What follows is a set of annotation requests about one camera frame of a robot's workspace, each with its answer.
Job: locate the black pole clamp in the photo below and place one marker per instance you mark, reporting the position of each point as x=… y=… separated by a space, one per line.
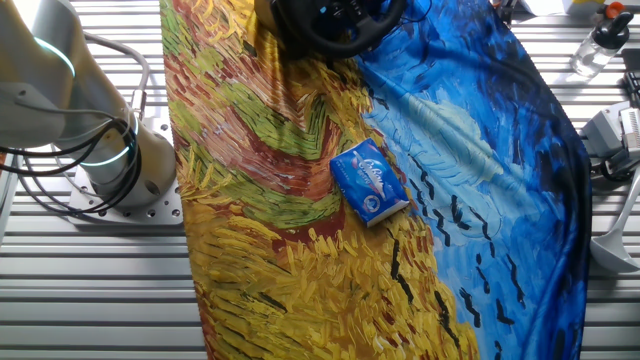
x=505 y=10

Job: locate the black keyboard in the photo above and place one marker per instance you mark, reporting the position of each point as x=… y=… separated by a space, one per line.
x=634 y=87

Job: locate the blue tissue pack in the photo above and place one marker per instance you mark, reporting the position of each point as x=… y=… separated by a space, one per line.
x=369 y=184

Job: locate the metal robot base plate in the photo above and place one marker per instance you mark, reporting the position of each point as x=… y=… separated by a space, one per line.
x=150 y=212

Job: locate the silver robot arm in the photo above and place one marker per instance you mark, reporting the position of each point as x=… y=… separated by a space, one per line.
x=45 y=90

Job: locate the black racing steering wheel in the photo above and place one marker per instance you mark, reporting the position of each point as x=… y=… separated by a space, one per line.
x=345 y=44

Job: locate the Van Gogh print cloth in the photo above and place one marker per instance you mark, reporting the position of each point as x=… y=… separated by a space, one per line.
x=325 y=275

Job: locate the clear bottle black cap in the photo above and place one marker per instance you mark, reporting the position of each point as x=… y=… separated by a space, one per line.
x=597 y=47

